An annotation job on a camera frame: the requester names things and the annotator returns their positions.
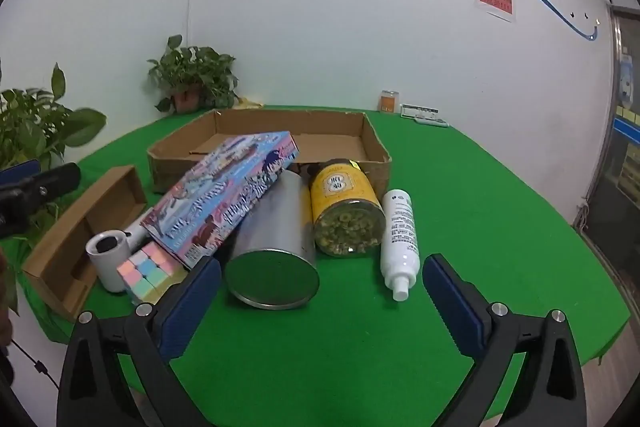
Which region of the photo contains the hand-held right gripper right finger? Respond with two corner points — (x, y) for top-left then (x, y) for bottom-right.
(422, 253), (587, 427)

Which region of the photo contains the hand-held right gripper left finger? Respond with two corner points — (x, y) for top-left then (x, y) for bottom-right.
(57, 257), (222, 427)

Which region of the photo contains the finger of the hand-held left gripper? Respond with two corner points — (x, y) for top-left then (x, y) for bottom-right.
(0, 159), (82, 239)

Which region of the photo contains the pastel puzzle cube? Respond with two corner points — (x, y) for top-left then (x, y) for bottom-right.
(116, 241), (190, 306)

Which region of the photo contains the small cardboard tray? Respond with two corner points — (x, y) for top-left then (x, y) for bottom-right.
(21, 164), (149, 322)

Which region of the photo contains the white spray bottle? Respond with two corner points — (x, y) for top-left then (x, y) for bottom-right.
(380, 189), (422, 303)

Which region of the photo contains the silver metal can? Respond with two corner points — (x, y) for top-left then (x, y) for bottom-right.
(223, 169), (321, 310)

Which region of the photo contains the white lint remover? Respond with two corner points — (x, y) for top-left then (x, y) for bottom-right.
(85, 219), (151, 294)

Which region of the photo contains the colourful printed box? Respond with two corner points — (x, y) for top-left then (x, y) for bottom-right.
(140, 131), (301, 270)

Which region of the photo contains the yellow label jar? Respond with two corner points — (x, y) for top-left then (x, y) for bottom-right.
(308, 159), (387, 259)

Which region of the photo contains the large cardboard box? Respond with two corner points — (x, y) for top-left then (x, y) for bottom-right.
(146, 108), (393, 204)

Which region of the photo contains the large leafy green plant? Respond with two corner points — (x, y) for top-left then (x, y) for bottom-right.
(0, 63), (107, 315)

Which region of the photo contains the green tablecloth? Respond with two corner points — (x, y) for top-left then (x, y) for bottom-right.
(0, 107), (632, 427)

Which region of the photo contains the potted plant in brown pot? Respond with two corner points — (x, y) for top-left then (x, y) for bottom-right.
(146, 35), (241, 114)

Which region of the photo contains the glass door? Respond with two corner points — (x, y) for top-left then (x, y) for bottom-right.
(575, 2), (640, 298)

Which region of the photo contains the black cable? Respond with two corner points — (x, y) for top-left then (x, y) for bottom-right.
(10, 339), (63, 390)

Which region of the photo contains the red wall sign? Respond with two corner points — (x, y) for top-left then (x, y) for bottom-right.
(474, 0), (516, 22)

